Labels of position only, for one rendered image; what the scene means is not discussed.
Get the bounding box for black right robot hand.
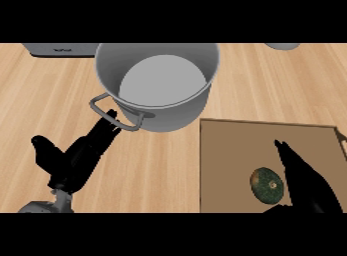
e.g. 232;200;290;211
262;139;345;214

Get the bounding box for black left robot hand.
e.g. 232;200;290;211
30;108;123;195

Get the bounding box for dark green round squash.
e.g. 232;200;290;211
249;167;286;205

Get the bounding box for brown wooden tray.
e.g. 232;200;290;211
199;118;347;214

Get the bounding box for large grey metal pot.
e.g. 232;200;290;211
89;43;222;133

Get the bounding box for grey flat appliance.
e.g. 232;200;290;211
21;43;103;59

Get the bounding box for pale grey round object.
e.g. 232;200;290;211
263;43;302;51

